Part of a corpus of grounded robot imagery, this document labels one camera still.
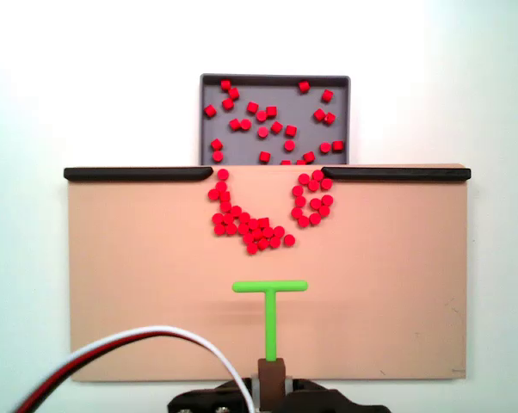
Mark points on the beige flat board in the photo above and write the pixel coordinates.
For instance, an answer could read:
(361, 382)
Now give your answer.
(156, 279)

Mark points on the black edge rail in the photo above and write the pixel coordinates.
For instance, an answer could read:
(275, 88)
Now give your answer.
(134, 174)
(396, 174)

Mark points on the grey rectangular container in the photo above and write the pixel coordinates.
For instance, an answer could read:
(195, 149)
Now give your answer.
(285, 99)

